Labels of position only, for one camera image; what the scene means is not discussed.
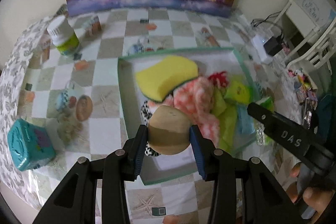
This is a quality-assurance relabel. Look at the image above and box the checkered printed tablecloth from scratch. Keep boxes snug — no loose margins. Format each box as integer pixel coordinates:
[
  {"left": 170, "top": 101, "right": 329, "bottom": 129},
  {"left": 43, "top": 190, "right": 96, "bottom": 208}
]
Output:
[{"left": 18, "top": 9, "right": 303, "bottom": 223}]

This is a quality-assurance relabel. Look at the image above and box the person's right hand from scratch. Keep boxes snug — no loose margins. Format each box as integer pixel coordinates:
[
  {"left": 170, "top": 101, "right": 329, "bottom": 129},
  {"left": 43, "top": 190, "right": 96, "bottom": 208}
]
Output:
[{"left": 285, "top": 161, "right": 336, "bottom": 224}]

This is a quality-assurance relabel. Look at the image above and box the white power strip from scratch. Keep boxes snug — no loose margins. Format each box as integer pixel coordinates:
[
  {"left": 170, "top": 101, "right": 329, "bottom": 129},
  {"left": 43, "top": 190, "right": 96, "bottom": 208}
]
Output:
[{"left": 251, "top": 35, "right": 273, "bottom": 65}]

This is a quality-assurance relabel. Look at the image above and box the black power adapter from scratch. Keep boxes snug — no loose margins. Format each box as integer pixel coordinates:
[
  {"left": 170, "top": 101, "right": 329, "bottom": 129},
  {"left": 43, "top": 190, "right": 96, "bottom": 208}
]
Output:
[{"left": 263, "top": 36, "right": 282, "bottom": 56}]

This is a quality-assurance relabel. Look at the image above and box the pink white knitted cloth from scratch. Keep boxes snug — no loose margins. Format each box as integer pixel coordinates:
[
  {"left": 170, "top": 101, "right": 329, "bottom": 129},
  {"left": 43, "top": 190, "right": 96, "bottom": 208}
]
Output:
[{"left": 147, "top": 77, "right": 219, "bottom": 145}]

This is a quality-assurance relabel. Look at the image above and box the black white patterned cloth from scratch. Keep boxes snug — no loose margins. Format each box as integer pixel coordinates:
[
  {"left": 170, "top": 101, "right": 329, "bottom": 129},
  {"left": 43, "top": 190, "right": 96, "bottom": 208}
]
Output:
[{"left": 141, "top": 101, "right": 160, "bottom": 157}]

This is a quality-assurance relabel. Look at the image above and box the yellow sponge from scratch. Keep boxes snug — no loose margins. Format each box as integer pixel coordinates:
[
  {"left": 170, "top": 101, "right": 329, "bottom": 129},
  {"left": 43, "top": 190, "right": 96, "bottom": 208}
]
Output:
[{"left": 135, "top": 55, "right": 198, "bottom": 102}]

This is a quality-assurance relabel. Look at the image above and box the light blue face mask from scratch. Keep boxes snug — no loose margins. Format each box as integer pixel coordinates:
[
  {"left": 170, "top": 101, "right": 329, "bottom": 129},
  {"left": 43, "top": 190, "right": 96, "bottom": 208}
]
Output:
[{"left": 236, "top": 105, "right": 255, "bottom": 135}]

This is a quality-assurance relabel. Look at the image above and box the teal plastic box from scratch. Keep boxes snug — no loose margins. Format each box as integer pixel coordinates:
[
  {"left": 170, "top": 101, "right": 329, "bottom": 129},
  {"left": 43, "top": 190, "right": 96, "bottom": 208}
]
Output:
[{"left": 7, "top": 118, "right": 56, "bottom": 172}]

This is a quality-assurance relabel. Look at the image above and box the white chair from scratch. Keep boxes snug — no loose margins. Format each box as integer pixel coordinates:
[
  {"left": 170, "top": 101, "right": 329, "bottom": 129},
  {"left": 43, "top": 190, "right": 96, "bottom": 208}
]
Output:
[{"left": 272, "top": 0, "right": 335, "bottom": 73}]

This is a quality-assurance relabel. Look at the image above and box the white bottle, green label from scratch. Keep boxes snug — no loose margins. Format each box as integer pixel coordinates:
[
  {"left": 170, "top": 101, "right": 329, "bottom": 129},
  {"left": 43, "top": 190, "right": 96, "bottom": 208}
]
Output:
[{"left": 47, "top": 15, "right": 80, "bottom": 56}]

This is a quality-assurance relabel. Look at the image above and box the teal-rimmed white tray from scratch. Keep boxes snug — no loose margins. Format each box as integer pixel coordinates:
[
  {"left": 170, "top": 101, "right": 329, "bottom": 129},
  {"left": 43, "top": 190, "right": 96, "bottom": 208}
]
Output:
[{"left": 118, "top": 47, "right": 259, "bottom": 185}]

